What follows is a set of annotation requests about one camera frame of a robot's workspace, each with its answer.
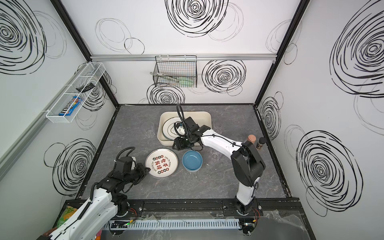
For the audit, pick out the cream plastic bin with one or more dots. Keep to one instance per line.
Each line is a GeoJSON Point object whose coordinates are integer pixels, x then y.
{"type": "Point", "coordinates": [201, 118]}

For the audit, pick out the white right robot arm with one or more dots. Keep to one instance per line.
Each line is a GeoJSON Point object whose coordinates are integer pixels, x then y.
{"type": "Point", "coordinates": [247, 163]}

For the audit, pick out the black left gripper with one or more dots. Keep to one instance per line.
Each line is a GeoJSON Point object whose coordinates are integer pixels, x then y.
{"type": "Point", "coordinates": [139, 173]}

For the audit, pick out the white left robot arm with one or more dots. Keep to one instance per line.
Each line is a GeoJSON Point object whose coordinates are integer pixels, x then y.
{"type": "Point", "coordinates": [106, 201]}

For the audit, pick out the cream plate green motif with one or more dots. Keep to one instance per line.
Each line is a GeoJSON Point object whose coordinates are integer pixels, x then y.
{"type": "Point", "coordinates": [173, 128]}

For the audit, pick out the dark lid spice bottle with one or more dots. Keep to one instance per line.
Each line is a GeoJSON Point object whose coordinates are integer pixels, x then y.
{"type": "Point", "coordinates": [261, 142]}

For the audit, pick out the blue candy packet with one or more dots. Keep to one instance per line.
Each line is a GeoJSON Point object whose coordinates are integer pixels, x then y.
{"type": "Point", "coordinates": [71, 106]}

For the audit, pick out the black wire basket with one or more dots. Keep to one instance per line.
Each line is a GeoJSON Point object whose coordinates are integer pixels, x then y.
{"type": "Point", "coordinates": [175, 66]}

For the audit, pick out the green snack bag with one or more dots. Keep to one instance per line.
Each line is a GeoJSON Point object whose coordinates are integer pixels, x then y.
{"type": "Point", "coordinates": [65, 215]}

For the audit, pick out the pink lid glass jar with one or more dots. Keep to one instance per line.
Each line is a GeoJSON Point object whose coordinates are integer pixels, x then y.
{"type": "Point", "coordinates": [252, 138]}

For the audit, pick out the clear plastic cup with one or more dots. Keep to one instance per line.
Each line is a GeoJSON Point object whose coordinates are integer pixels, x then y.
{"type": "Point", "coordinates": [149, 129]}
{"type": "Point", "coordinates": [215, 155]}

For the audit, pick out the blue bowl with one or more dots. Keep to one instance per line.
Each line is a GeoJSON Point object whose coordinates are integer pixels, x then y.
{"type": "Point", "coordinates": [192, 161]}

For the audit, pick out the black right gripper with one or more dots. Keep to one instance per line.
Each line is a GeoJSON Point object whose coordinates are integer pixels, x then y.
{"type": "Point", "coordinates": [182, 142]}

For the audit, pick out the green item in basket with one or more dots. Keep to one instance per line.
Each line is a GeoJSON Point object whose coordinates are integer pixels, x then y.
{"type": "Point", "coordinates": [186, 82]}

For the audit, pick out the white slotted cable duct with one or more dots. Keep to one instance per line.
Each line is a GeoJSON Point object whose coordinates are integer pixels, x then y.
{"type": "Point", "coordinates": [194, 224]}

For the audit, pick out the clear wall shelf basket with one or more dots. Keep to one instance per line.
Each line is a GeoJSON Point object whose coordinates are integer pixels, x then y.
{"type": "Point", "coordinates": [93, 100]}

